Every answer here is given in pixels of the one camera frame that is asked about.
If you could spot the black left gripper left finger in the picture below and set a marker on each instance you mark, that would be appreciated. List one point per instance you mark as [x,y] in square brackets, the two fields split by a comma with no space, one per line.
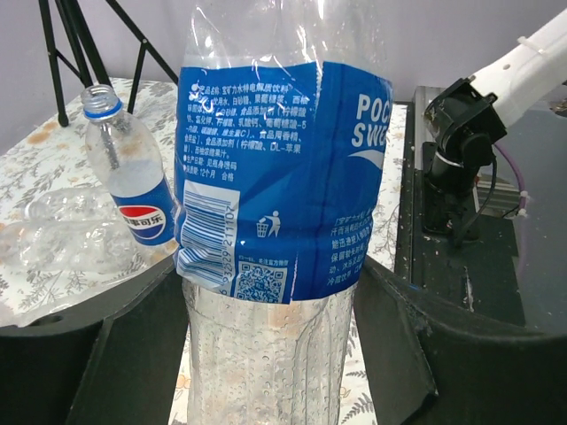
[112,359]

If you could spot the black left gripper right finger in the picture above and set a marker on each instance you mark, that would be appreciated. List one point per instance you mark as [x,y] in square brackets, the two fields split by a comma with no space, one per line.
[432,362]

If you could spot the Pocari Sweat plastic bottle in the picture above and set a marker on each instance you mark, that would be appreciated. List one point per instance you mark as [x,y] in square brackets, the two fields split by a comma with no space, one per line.
[282,116]

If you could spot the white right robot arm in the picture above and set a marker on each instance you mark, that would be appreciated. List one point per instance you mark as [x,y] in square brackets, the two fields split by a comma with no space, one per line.
[472,114]

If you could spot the crushed clear plastic bottle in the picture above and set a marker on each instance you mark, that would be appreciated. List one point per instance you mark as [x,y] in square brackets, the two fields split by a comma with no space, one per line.
[73,204]

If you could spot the Pepsi plastic bottle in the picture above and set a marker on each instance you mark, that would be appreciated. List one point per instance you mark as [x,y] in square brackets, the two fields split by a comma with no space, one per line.
[125,158]

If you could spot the black music stand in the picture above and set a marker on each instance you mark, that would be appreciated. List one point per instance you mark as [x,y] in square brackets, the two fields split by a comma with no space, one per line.
[88,65]

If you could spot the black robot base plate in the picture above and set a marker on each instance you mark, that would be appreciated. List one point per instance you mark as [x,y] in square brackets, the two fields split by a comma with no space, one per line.
[513,266]

